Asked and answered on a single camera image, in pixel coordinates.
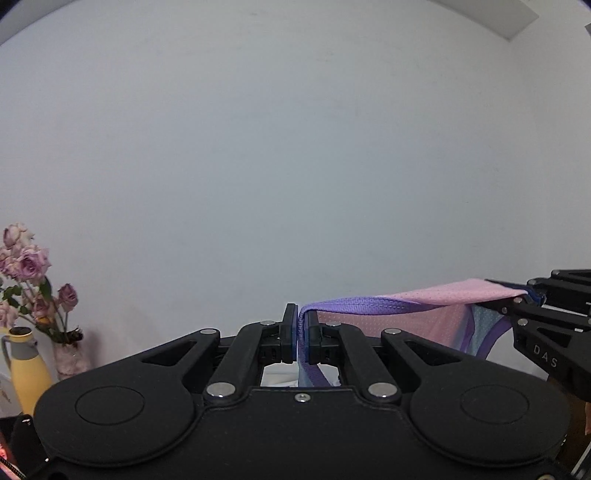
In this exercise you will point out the pink rose bouquet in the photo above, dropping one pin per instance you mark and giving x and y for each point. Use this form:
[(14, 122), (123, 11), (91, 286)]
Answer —
[(30, 264)]

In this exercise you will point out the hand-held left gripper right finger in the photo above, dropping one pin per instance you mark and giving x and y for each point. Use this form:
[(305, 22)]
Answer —
[(311, 341)]

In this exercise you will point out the pink purple blue garment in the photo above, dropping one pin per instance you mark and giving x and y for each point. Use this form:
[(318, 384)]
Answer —
[(443, 295)]

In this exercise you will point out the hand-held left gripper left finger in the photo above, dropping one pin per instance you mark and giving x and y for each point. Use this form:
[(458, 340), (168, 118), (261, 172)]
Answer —
[(291, 334)]

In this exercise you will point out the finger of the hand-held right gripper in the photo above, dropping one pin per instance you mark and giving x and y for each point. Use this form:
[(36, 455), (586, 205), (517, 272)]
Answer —
[(545, 332), (554, 288)]

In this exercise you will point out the yellow bottle with grey cap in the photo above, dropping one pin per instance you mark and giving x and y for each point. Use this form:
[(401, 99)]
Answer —
[(27, 381)]

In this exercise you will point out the glass vase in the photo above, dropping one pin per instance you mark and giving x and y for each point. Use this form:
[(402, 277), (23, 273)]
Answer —
[(69, 360)]

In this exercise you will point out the black object with red light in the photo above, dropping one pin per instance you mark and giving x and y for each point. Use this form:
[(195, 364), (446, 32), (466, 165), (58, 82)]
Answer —
[(21, 436)]

